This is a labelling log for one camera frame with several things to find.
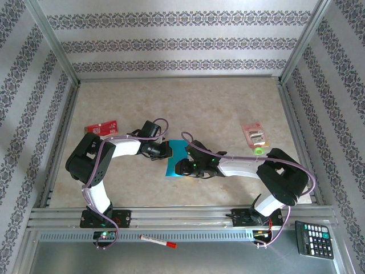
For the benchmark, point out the blue cloth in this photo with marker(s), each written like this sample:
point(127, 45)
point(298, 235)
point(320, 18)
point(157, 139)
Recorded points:
point(178, 154)

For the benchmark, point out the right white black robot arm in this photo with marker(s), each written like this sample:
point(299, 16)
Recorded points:
point(282, 177)

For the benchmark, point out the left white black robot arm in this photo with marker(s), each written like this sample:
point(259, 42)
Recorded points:
point(88, 162)

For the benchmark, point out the grey metal sheet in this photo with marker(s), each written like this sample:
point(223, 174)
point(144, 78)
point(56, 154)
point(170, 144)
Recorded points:
point(199, 259)

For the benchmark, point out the green tape roll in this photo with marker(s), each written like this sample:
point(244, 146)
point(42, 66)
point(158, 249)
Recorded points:
point(258, 151)

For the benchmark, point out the red card packet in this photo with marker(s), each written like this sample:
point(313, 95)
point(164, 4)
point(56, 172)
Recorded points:
point(102, 128)

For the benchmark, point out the pink blister pack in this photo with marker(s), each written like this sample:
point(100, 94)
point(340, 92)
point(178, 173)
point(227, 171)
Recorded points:
point(255, 135)

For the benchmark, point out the white marker red cap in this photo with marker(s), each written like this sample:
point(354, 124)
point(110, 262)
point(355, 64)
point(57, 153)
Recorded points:
point(157, 241)

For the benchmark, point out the small circuit board green light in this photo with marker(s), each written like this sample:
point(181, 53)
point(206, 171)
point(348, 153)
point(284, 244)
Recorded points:
point(104, 234)

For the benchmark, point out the black calculator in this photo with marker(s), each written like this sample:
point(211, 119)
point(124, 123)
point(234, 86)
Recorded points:
point(315, 239)

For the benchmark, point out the aluminium mounting rail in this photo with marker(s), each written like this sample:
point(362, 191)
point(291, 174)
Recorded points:
point(176, 214)

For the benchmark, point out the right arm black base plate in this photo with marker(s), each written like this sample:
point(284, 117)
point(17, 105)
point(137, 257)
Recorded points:
point(239, 218)

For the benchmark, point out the aluminium table edge rail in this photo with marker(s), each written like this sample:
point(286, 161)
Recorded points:
point(176, 77)
point(60, 142)
point(293, 114)

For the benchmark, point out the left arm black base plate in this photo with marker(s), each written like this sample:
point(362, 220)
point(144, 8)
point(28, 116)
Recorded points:
point(125, 218)

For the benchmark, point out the aluminium frame post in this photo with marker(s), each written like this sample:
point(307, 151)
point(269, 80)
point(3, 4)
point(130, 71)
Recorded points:
point(306, 40)
point(53, 40)

